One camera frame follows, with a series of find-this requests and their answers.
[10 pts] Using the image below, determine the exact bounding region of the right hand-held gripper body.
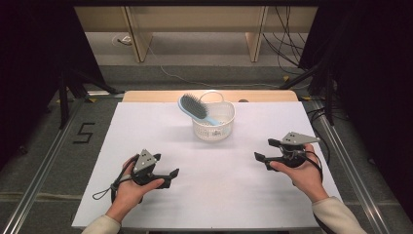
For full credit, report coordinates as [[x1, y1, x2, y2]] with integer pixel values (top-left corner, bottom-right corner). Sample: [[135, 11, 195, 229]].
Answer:
[[276, 131, 321, 169]]

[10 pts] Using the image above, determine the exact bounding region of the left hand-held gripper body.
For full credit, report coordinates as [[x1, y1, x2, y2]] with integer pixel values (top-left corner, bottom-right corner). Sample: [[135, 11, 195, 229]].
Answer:
[[131, 148, 158, 187]]

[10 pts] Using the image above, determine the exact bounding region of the white plastic basket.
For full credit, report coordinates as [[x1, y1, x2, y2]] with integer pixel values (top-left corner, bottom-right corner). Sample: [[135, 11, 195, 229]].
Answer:
[[191, 91, 236, 141]]

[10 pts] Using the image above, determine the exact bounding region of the light blue hairbrush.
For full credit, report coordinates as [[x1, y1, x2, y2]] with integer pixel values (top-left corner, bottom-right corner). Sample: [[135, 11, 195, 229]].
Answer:
[[177, 93, 222, 127]]

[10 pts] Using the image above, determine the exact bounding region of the person's left hand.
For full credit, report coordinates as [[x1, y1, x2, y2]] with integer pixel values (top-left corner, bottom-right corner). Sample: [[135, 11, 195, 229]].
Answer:
[[105, 155, 166, 223]]

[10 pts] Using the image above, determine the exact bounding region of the person's right hand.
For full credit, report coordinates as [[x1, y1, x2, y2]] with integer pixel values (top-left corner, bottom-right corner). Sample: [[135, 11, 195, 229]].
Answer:
[[270, 144, 329, 203]]

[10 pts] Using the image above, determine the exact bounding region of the black metal stand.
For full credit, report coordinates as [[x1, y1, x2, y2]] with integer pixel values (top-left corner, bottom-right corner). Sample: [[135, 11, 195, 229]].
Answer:
[[57, 66, 125, 130], [279, 62, 336, 127]]

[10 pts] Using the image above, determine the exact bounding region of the black curtain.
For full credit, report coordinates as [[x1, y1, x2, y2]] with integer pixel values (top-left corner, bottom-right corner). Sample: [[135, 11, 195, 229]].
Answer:
[[0, 0, 106, 167], [298, 0, 413, 223]]

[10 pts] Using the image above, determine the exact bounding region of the round floor socket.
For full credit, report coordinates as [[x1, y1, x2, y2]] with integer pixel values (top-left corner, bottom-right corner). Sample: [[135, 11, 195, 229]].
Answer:
[[111, 32, 133, 47]]

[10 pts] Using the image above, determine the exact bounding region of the beige wooden desk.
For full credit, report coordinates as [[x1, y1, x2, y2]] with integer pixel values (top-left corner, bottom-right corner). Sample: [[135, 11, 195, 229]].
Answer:
[[74, 6, 319, 63]]

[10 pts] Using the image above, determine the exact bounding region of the black floor cable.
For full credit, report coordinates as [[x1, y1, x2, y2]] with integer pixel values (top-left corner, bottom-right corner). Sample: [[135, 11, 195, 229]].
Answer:
[[306, 106, 331, 164]]

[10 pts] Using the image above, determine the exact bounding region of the black wrist strap cord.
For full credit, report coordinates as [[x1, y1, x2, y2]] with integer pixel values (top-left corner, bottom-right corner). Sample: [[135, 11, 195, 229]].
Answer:
[[303, 149, 324, 183], [92, 155, 139, 205]]

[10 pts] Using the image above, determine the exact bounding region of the white floor cable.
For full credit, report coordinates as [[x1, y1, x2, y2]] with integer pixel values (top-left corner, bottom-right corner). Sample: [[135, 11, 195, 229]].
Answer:
[[147, 47, 282, 90]]

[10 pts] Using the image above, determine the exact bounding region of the bundle of black cables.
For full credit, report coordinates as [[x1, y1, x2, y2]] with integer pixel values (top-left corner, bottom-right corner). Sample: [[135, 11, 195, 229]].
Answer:
[[262, 6, 313, 74]]

